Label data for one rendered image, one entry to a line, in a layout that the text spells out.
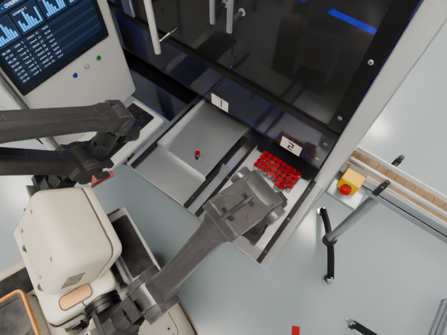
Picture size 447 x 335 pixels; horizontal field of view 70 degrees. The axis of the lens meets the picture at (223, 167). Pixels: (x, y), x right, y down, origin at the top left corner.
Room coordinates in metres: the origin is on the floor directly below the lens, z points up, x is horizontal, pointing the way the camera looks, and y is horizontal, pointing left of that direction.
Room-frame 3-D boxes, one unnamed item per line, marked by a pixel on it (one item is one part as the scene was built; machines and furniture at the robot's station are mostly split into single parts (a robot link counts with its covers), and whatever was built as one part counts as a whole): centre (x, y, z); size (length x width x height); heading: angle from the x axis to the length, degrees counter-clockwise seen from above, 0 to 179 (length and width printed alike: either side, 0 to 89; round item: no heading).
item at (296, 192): (0.51, -0.15, 0.90); 0.34 x 0.26 x 0.04; 145
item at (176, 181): (0.62, -0.02, 0.87); 0.70 x 0.48 x 0.02; 55
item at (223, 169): (0.55, 0.03, 0.91); 0.14 x 0.03 x 0.06; 144
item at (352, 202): (0.56, -0.51, 0.87); 0.14 x 0.13 x 0.02; 145
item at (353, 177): (0.53, -0.47, 1.00); 0.08 x 0.07 x 0.07; 145
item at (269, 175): (0.58, -0.20, 0.90); 0.18 x 0.02 x 0.05; 55
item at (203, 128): (0.78, 0.08, 0.90); 0.34 x 0.26 x 0.04; 145
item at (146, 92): (1.16, 0.45, 0.73); 1.98 x 0.01 x 0.25; 55
